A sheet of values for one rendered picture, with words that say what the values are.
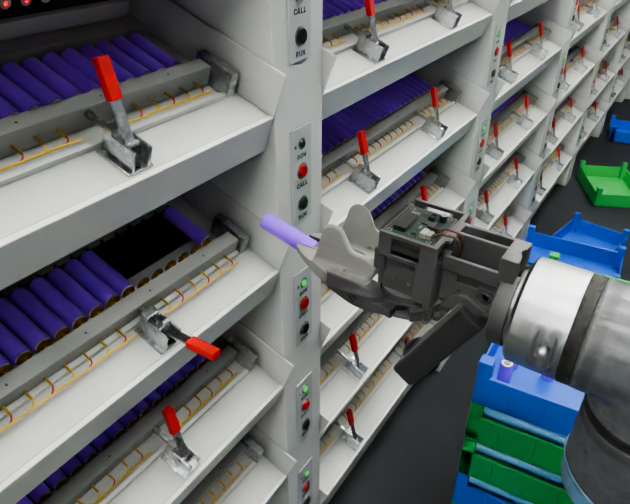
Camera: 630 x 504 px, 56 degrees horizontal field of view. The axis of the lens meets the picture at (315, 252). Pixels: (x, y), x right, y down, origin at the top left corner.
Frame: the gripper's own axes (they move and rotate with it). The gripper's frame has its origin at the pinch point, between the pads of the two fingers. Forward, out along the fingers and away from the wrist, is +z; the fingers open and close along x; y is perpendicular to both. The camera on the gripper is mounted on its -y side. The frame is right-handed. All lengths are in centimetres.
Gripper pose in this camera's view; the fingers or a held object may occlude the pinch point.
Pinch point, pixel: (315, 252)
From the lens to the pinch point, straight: 58.9
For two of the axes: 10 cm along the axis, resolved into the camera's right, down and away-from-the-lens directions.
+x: -5.6, 4.4, -7.0
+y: 0.1, -8.4, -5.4
